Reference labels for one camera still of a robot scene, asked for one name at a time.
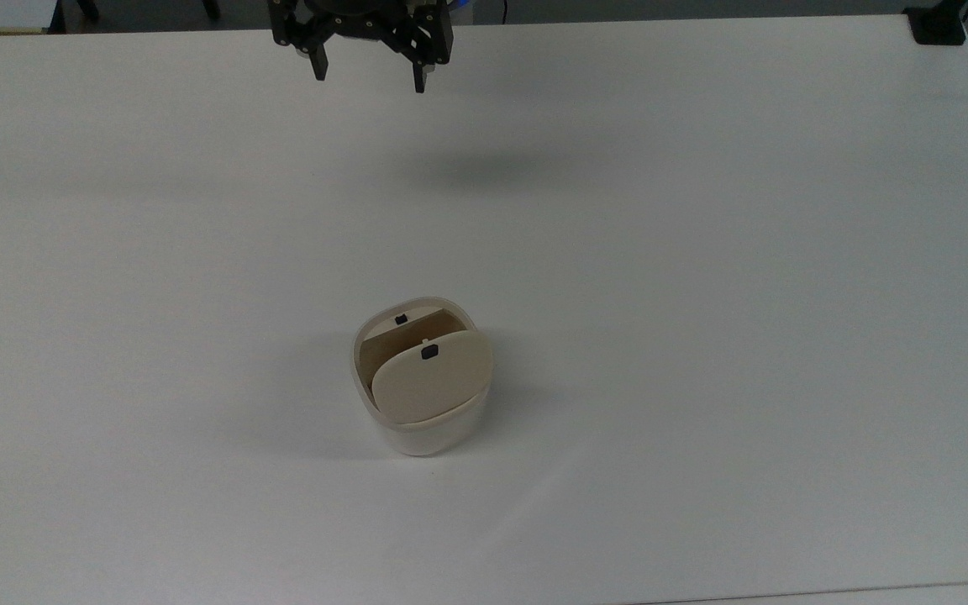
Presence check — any cream round trash bin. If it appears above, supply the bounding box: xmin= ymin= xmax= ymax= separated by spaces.
xmin=351 ymin=296 xmax=495 ymax=457

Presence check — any black table clamp mount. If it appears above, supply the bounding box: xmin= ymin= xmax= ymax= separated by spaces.
xmin=904 ymin=0 xmax=968 ymax=45

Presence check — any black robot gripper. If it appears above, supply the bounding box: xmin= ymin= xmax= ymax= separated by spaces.
xmin=268 ymin=0 xmax=455 ymax=93

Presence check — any cream trash bin lid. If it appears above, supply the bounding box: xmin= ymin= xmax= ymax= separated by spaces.
xmin=371 ymin=329 xmax=494 ymax=425

